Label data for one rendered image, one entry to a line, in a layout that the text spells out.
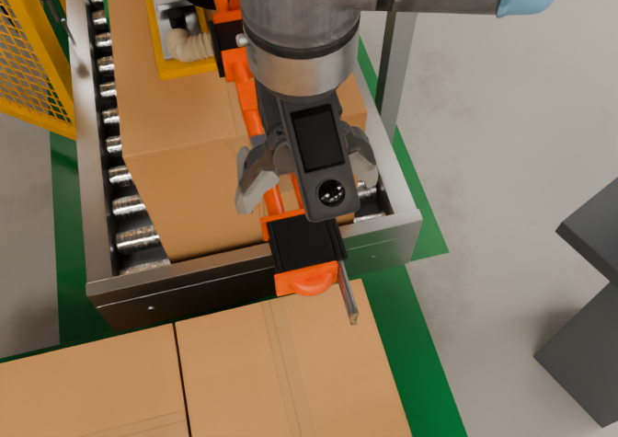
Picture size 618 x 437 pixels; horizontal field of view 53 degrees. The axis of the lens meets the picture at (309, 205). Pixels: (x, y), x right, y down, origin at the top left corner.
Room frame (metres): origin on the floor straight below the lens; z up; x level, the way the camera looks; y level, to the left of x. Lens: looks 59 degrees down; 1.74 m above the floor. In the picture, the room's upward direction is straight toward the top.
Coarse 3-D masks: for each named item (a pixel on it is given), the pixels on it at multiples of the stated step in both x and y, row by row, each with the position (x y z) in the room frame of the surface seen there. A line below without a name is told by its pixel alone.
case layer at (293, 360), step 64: (192, 320) 0.44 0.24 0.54; (256, 320) 0.44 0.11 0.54; (320, 320) 0.44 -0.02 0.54; (0, 384) 0.31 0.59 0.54; (64, 384) 0.31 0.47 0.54; (128, 384) 0.31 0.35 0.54; (192, 384) 0.31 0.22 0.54; (256, 384) 0.31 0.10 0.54; (320, 384) 0.31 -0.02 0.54; (384, 384) 0.31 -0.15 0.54
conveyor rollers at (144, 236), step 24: (96, 0) 1.39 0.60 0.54; (96, 24) 1.30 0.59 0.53; (120, 144) 0.88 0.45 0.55; (120, 168) 0.81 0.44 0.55; (360, 192) 0.75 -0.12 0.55; (120, 216) 0.69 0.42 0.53; (360, 216) 0.68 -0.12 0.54; (120, 240) 0.62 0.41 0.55; (144, 240) 0.62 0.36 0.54; (144, 264) 0.57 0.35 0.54; (168, 264) 0.56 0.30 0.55
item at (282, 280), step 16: (272, 224) 0.35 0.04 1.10; (288, 224) 0.35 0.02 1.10; (304, 224) 0.35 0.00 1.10; (320, 224) 0.35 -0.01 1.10; (272, 240) 0.33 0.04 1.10; (288, 240) 0.33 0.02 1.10; (304, 240) 0.33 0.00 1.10; (320, 240) 0.33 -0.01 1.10; (272, 256) 0.33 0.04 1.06; (288, 256) 0.31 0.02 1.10; (304, 256) 0.31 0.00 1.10; (320, 256) 0.31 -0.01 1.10; (288, 272) 0.29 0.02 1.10; (304, 272) 0.29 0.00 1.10; (320, 272) 0.29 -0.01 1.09; (336, 272) 0.30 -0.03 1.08; (288, 288) 0.29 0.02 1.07
